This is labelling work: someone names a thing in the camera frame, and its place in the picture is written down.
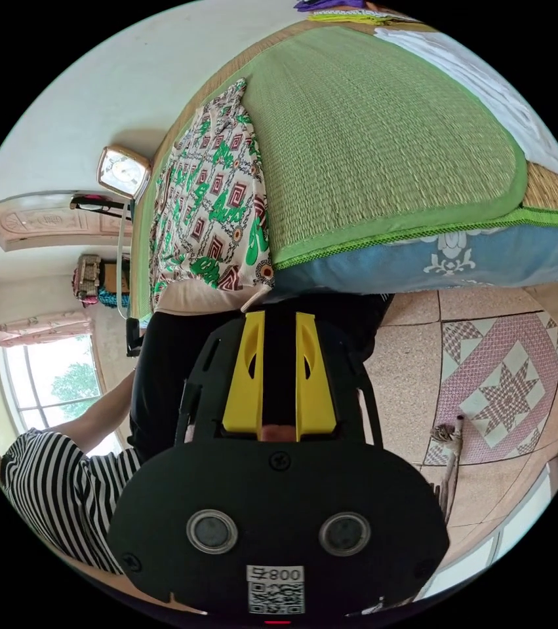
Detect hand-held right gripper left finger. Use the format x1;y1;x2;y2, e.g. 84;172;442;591
222;311;266;434

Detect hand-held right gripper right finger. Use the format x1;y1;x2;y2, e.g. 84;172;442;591
295;311;337;442

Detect person's left forearm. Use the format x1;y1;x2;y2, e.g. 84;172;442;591
54;367;138;455

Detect patterned t-shirt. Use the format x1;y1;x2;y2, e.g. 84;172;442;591
149;78;276;315

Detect broom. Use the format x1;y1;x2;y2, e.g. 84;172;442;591
429;414;468;522

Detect window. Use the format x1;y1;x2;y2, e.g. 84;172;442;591
0;333;130;455

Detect person's body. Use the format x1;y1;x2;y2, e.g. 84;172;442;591
0;292;393;577

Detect pink curtain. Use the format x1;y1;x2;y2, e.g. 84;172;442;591
0;311;94;349

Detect bed with green woven mat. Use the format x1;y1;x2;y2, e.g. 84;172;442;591
130;19;558;316

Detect white cloth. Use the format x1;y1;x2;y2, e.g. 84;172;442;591
373;26;558;169

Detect pile of clothes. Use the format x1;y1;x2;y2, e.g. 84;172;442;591
292;0;410;26

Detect square wall clock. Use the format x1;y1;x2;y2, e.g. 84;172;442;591
96;144;153;201

